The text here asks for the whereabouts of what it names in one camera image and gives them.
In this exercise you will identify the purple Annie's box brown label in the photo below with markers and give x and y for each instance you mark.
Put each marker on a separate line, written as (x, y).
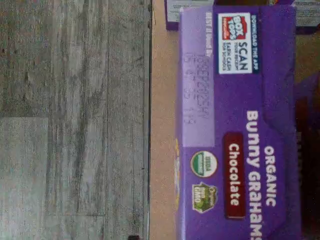
(237, 100)
(310, 162)

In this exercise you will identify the purple Annie's box yellow label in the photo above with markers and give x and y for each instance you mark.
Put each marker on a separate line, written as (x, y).
(172, 12)

